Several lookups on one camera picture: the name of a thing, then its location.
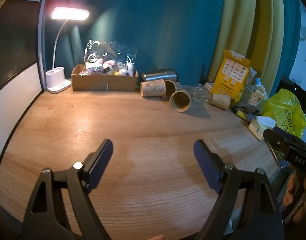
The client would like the grey cloth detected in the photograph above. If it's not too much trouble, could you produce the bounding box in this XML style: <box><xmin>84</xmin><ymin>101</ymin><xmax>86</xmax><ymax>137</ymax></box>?
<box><xmin>233</xmin><ymin>104</ymin><xmax>261</xmax><ymax>123</ymax></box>

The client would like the person's right hand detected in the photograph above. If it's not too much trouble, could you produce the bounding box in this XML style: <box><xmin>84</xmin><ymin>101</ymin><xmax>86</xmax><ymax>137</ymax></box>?
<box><xmin>282</xmin><ymin>172</ymin><xmax>306</xmax><ymax>223</ymax></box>

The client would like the white desk lamp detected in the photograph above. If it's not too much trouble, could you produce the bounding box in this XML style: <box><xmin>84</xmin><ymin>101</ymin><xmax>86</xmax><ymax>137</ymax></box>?
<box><xmin>45</xmin><ymin>7</ymin><xmax>90</xmax><ymax>94</ymax></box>

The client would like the brown paper cup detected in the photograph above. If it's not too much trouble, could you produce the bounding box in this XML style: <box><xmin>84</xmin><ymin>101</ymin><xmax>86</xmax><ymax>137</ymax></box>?
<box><xmin>208</xmin><ymin>93</ymin><xmax>231</xmax><ymax>111</ymax></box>
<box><xmin>169</xmin><ymin>90</ymin><xmax>191</xmax><ymax>112</ymax></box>
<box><xmin>164</xmin><ymin>80</ymin><xmax>183</xmax><ymax>98</ymax></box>

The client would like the stainless steel tumbler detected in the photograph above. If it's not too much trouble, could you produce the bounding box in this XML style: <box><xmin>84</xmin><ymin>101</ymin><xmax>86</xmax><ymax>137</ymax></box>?
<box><xmin>140</xmin><ymin>68</ymin><xmax>178</xmax><ymax>82</ymax></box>

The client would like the yellow-green plastic bag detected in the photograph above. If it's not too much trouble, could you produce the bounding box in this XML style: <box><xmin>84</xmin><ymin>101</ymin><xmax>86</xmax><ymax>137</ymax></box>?
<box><xmin>261</xmin><ymin>88</ymin><xmax>306</xmax><ymax>138</ymax></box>

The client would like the clear bag of plush toys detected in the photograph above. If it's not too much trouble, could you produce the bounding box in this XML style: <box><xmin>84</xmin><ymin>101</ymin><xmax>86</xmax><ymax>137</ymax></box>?
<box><xmin>79</xmin><ymin>39</ymin><xmax>138</xmax><ymax>76</ymax></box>

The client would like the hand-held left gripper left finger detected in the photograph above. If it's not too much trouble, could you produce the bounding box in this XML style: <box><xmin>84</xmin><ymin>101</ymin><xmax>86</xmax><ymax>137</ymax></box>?
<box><xmin>22</xmin><ymin>138</ymin><xmax>114</xmax><ymax>240</ymax></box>

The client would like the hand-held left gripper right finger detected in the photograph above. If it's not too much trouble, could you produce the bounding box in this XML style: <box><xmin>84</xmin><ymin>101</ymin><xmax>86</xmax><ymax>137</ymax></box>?
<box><xmin>193</xmin><ymin>140</ymin><xmax>285</xmax><ymax>240</ymax></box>

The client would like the yellow paper bag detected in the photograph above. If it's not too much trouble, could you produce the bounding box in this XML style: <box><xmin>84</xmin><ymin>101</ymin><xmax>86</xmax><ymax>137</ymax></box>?
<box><xmin>212</xmin><ymin>49</ymin><xmax>251</xmax><ymax>103</ymax></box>

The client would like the brown cardboard box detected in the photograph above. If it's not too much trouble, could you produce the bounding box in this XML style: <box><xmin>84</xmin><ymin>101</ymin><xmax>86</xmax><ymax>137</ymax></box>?
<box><xmin>71</xmin><ymin>64</ymin><xmax>139</xmax><ymax>92</ymax></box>

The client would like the white tissue box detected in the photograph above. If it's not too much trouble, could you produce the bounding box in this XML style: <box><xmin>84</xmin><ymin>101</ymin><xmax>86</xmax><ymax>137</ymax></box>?
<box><xmin>248</xmin><ymin>116</ymin><xmax>276</xmax><ymax>141</ymax></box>

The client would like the white plastic basket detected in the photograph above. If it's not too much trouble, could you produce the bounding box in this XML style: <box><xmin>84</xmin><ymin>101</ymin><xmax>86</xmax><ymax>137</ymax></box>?
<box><xmin>239</xmin><ymin>81</ymin><xmax>269</xmax><ymax>111</ymax></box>

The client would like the clear plastic wrapper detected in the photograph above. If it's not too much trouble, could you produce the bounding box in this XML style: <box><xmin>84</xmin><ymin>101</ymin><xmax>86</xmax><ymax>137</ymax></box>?
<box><xmin>189</xmin><ymin>83</ymin><xmax>213</xmax><ymax>103</ymax></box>

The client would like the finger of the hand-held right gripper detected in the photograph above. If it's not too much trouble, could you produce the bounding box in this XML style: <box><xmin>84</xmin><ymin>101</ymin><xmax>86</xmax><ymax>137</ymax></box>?
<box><xmin>272</xmin><ymin>127</ymin><xmax>306</xmax><ymax>152</ymax></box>
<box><xmin>263</xmin><ymin>129</ymin><xmax>289</xmax><ymax>166</ymax></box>

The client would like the dark monitor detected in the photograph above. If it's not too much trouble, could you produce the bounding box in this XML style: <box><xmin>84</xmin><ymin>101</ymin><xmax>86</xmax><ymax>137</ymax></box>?
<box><xmin>275</xmin><ymin>74</ymin><xmax>306</xmax><ymax>117</ymax></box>

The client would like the patterned paper cup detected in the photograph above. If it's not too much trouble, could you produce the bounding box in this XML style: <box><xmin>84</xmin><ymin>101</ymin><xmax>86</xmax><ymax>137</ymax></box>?
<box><xmin>139</xmin><ymin>79</ymin><xmax>166</xmax><ymax>97</ymax></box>

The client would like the yellow-green curtain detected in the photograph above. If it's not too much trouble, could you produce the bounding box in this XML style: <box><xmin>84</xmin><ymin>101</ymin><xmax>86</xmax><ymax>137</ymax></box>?
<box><xmin>207</xmin><ymin>0</ymin><xmax>284</xmax><ymax>94</ymax></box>

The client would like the dark wall board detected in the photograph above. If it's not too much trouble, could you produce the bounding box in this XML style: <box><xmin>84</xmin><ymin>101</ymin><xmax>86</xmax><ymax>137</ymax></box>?
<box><xmin>0</xmin><ymin>0</ymin><xmax>42</xmax><ymax>97</ymax></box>

